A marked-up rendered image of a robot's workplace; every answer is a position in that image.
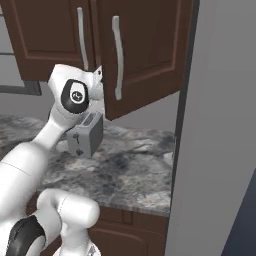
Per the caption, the brown cabinet door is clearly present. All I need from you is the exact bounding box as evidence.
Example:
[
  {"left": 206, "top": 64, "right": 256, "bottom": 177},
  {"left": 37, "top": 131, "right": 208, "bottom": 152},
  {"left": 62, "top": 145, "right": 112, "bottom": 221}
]
[
  {"left": 89, "top": 0, "right": 195, "bottom": 122},
  {"left": 0, "top": 0, "right": 98, "bottom": 82}
]

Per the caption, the brown base cabinet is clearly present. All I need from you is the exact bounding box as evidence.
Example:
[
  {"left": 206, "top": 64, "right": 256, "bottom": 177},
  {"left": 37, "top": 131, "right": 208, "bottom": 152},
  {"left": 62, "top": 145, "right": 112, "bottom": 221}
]
[{"left": 25, "top": 191, "right": 170, "bottom": 256}]

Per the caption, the grey fridge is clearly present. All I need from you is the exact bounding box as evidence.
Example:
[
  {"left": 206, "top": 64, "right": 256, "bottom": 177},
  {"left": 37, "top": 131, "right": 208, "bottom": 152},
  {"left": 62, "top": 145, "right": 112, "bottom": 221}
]
[{"left": 164, "top": 0, "right": 256, "bottom": 256}]

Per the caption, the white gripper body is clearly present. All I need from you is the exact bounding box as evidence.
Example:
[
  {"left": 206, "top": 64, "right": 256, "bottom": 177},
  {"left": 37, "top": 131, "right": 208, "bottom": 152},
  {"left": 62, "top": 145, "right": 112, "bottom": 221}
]
[{"left": 87, "top": 65, "right": 105, "bottom": 101}]

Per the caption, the grey toaster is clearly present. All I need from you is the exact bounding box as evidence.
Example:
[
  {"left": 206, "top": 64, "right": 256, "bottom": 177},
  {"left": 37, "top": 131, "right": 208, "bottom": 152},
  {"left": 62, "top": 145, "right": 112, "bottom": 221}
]
[{"left": 65, "top": 111, "right": 105, "bottom": 160}]

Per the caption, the silver cabinet door handle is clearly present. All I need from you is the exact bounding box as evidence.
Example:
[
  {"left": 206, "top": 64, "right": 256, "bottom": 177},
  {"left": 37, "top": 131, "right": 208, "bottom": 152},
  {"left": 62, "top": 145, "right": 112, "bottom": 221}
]
[
  {"left": 111, "top": 15, "right": 125, "bottom": 102},
  {"left": 76, "top": 6, "right": 90, "bottom": 72}
]

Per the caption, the grey window frame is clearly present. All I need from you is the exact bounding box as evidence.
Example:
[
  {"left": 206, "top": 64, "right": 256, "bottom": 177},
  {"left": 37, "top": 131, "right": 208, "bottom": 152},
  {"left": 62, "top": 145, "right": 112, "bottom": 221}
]
[{"left": 0, "top": 6, "right": 43, "bottom": 97}]

